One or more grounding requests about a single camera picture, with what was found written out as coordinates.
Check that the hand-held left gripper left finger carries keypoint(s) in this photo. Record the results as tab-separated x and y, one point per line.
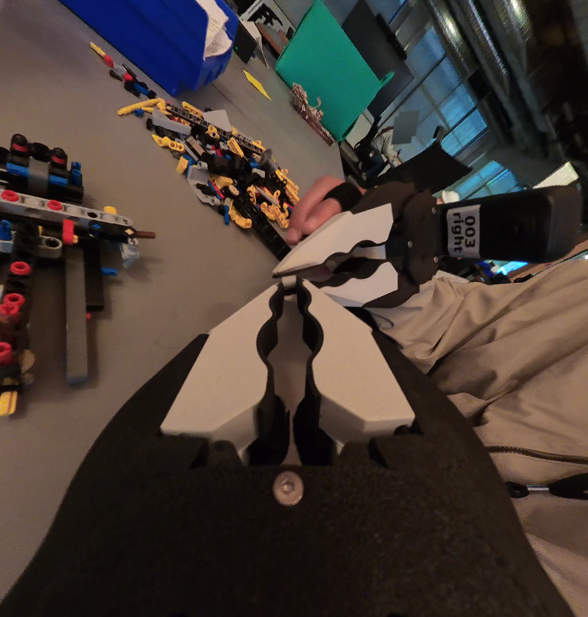
216	385

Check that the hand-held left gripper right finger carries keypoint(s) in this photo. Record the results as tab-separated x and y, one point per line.
361	385

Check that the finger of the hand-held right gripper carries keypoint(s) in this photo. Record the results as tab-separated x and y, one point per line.
342	236
371	284

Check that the black grey toy brick chassis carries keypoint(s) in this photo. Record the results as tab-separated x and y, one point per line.
43	241

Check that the grey desk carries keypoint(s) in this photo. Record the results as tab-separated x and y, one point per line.
130	313

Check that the person's right hand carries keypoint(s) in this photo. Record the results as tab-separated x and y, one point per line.
313	207

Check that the white hard hat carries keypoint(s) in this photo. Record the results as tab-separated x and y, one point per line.
450	196

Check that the hanging white sheet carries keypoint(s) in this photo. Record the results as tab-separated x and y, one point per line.
558	174

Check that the small brown box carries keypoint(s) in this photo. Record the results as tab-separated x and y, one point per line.
310	113

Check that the pile of toy brick pieces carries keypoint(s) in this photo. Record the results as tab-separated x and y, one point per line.
226	168

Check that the yellow paper sheet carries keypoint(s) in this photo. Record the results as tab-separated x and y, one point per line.
257	84

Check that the black monitor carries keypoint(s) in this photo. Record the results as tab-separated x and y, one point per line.
380	43

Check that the black device box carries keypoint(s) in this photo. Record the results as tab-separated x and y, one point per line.
245	41

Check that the white paper parts bags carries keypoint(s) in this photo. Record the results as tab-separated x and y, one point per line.
216	29

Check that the blue storage bin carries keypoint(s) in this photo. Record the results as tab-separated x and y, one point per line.
154	38

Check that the silver air duct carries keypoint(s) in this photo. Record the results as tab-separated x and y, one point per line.
477	48

